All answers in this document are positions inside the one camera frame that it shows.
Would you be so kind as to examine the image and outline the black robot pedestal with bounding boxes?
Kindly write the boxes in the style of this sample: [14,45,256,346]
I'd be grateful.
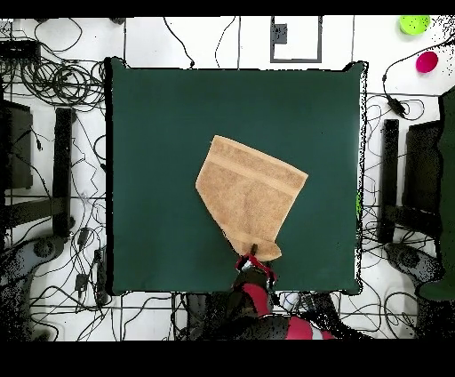
[186,292,235,341]

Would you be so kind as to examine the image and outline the grey round base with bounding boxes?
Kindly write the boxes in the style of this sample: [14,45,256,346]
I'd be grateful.
[385,241,442,285]
[0,236,67,285]

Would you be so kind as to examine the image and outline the black box device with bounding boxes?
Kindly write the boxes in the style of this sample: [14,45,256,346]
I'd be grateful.
[0,39,41,61]

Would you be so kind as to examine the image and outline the grey rectangular floor frame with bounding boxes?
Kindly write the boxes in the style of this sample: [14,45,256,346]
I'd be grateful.
[268,15,323,64]

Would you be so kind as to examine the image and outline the tan terry towel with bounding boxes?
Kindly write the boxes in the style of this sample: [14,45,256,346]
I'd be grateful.
[194,134,309,263]

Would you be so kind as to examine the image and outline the thin black floor cable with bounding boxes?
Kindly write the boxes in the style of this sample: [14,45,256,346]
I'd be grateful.
[162,15,196,69]
[213,15,237,68]

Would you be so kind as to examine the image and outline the dark green table cloth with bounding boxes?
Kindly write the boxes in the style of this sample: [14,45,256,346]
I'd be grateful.
[105,56,369,296]

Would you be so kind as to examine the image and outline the lime green bowl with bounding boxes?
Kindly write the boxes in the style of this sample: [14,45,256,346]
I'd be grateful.
[398,14,431,36]

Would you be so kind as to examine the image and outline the black stand bar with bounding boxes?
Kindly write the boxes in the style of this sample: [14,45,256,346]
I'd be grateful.
[378,118,400,245]
[51,107,76,239]

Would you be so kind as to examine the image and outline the black power adapter with cable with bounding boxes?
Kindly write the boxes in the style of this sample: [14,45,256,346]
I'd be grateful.
[381,42,455,120]

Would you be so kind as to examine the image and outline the spare dark green cloth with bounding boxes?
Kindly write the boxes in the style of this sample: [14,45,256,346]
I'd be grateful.
[419,84,455,303]

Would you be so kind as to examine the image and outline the pink bowl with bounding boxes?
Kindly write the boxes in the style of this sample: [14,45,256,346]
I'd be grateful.
[415,50,439,74]

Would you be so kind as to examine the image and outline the coil of black cables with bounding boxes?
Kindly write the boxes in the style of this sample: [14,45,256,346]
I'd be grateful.
[19,58,108,108]

